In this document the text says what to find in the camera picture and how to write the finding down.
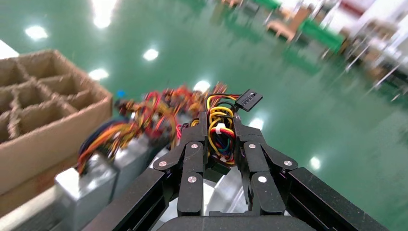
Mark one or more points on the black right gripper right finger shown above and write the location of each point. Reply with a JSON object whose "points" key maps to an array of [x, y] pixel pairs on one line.
{"points": [[255, 165]]}

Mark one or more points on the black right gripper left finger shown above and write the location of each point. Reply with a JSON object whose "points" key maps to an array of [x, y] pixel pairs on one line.
{"points": [[191, 165]]}

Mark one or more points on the small blue scrap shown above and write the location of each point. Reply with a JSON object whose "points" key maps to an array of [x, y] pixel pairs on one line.
{"points": [[120, 94]]}

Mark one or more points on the green topped workbench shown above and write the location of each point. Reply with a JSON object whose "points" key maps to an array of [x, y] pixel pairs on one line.
{"points": [[322, 35]]}

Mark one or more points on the brown cardboard box with dividers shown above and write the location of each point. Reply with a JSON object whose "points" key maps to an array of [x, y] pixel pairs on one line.
{"points": [[47, 134]]}

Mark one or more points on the white metal shelving rack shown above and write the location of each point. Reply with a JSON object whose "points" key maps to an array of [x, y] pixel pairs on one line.
{"points": [[376, 47]]}

